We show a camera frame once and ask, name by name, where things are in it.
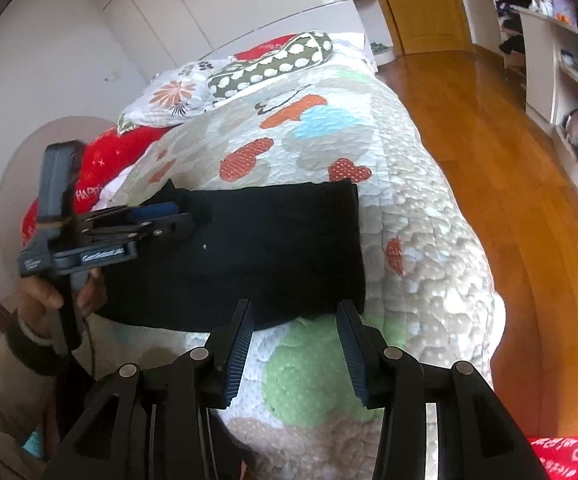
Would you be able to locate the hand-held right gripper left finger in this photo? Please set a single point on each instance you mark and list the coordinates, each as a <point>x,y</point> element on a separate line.
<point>235,357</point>

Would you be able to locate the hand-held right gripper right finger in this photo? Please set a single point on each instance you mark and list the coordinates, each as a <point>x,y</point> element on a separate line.
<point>354,360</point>

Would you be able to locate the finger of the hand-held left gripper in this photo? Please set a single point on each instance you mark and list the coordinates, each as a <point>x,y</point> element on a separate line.
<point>171,225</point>
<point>158,209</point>

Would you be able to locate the black pants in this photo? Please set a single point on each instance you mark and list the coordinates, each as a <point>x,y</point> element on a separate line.
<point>269,255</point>

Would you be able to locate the person's left forearm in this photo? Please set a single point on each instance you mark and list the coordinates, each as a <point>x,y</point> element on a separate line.
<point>14,375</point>

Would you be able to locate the person's left hand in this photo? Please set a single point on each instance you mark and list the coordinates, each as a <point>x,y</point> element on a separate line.
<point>44,296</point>

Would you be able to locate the beige round headboard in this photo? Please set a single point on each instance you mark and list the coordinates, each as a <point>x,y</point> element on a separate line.
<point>34,160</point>

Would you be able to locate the red printed blanket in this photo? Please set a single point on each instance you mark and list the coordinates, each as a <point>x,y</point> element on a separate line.
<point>114,155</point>

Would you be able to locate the white floral pillow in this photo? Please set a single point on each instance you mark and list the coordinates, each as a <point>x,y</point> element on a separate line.
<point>174,97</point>

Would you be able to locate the heart patterned quilt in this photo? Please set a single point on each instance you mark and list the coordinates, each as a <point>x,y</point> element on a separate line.
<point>409,260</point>

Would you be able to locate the green polka dot pillow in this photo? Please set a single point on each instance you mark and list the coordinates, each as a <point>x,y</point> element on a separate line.
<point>274,62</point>

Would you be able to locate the red pillow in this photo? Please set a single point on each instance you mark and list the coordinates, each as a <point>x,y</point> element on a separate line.
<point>261,51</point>

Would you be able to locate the white wardrobe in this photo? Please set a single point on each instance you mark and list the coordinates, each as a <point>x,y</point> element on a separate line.
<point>229,5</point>

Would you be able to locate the red printed cloth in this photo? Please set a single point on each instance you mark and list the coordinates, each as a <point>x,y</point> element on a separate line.
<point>569,452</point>

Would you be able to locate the white corner shelf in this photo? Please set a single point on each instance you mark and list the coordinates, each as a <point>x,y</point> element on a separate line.
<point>376,30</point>

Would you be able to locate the wooden door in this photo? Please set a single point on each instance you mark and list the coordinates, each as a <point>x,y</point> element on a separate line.
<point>424,5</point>

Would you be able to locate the white shelf unit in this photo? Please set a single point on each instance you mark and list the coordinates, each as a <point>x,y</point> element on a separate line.
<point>544,70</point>

